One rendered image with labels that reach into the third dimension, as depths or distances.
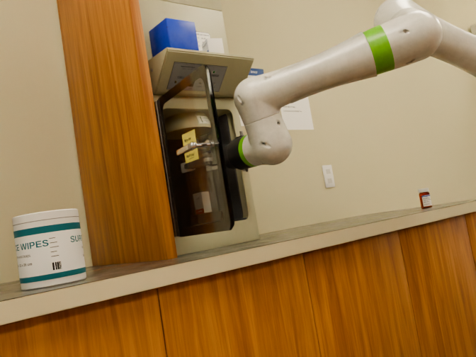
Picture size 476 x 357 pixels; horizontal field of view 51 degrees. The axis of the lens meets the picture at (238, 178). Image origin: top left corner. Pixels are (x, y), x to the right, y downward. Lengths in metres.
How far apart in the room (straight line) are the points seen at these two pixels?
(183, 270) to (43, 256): 0.28
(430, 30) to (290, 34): 1.41
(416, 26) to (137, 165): 0.80
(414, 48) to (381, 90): 1.82
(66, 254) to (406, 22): 0.93
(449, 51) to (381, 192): 1.48
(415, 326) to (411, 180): 1.54
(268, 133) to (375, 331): 0.69
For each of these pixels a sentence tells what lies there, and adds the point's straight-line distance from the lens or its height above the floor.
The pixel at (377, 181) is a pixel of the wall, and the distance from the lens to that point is 2.89.
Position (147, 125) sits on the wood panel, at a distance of 1.35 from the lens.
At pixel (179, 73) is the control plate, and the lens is 1.48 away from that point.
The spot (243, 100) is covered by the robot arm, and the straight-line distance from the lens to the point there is 1.29.
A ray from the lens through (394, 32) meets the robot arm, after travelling 1.30.
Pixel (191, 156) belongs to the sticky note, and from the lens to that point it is 1.29.
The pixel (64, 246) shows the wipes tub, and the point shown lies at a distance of 1.07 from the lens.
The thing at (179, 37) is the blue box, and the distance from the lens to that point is 1.48.
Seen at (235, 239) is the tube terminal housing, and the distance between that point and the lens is 1.56.
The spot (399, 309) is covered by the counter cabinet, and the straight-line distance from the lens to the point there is 1.69.
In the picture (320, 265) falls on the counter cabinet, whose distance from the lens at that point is 1.42.
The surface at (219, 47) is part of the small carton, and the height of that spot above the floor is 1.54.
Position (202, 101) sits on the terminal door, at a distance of 1.22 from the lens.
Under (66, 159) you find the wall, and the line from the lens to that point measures 1.80.
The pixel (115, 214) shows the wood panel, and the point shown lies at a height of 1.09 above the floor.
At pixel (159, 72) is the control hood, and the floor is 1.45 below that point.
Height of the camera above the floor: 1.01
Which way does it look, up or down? 5 degrees up
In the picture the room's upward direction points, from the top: 9 degrees counter-clockwise
